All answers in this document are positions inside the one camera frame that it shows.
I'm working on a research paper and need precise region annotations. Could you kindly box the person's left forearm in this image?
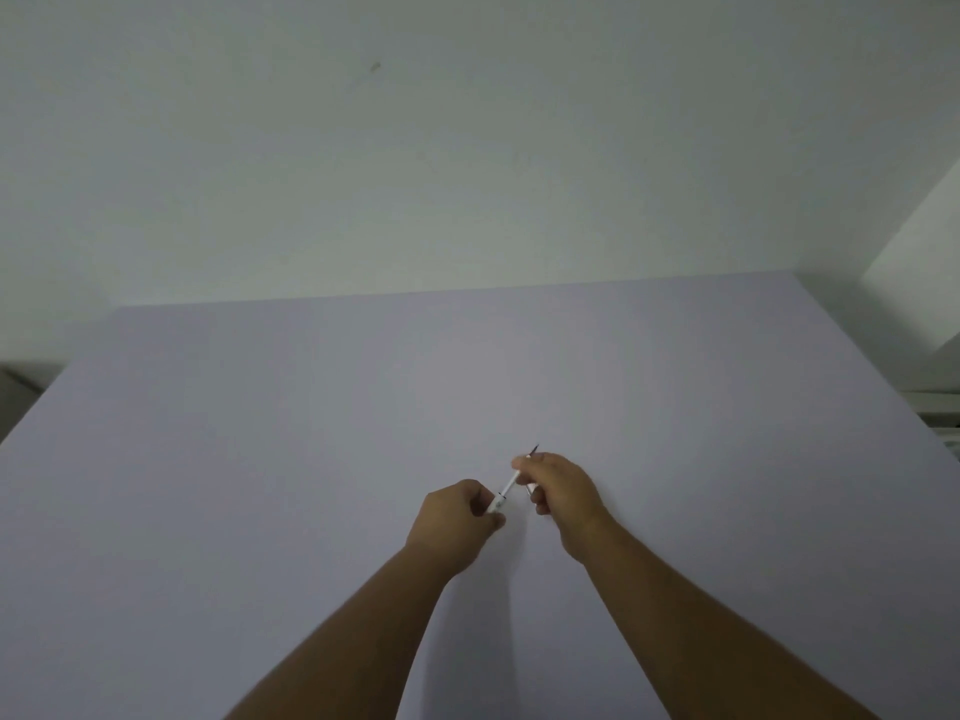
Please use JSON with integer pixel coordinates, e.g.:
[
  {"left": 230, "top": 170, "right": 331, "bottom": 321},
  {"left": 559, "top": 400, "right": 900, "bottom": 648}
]
[{"left": 223, "top": 545, "right": 456, "bottom": 720}]

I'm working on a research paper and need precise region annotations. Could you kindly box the person's left hand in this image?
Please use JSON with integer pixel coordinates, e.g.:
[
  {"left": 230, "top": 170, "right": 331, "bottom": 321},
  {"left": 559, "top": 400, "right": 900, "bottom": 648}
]
[{"left": 405, "top": 479, "right": 507, "bottom": 580}]

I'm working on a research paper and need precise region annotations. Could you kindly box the person's right forearm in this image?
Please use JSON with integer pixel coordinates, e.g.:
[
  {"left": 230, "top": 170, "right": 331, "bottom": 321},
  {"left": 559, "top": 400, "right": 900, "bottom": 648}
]
[{"left": 579, "top": 511, "right": 880, "bottom": 720}]

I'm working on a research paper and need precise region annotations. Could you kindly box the person's right hand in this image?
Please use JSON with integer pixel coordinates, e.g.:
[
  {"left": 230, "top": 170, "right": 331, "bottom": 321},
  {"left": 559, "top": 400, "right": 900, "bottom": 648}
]
[{"left": 511, "top": 452, "right": 610, "bottom": 568}]

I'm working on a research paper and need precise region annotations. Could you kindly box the white pen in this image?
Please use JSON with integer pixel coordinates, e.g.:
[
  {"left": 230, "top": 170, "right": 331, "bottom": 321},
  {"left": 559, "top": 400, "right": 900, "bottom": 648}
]
[{"left": 486, "top": 444, "right": 541, "bottom": 515}]

